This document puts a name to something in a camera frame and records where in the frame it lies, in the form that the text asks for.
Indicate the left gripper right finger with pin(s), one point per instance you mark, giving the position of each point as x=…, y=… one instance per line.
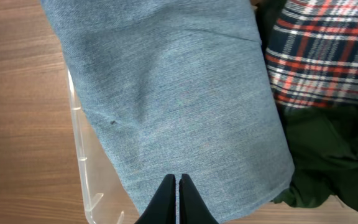
x=193, y=210

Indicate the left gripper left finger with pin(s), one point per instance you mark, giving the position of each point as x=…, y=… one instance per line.
x=162, y=207

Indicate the clear plastic storage container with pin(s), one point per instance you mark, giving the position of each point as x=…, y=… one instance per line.
x=105, y=200

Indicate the blue denim jeans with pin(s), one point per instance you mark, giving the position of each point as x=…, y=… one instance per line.
x=178, y=87

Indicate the green cloth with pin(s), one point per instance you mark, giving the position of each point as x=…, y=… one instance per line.
x=323, y=141

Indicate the red plaid cloth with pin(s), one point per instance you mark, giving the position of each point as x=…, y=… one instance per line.
x=312, y=54

